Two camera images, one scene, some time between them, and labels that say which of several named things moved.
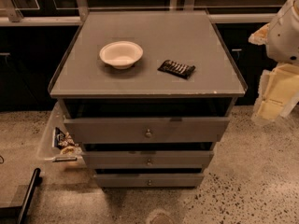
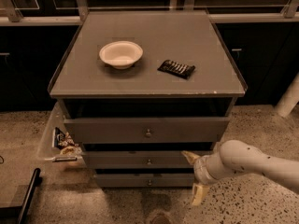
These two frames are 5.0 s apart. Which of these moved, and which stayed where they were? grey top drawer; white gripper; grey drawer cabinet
Moved: white gripper
Stayed: grey top drawer; grey drawer cabinet
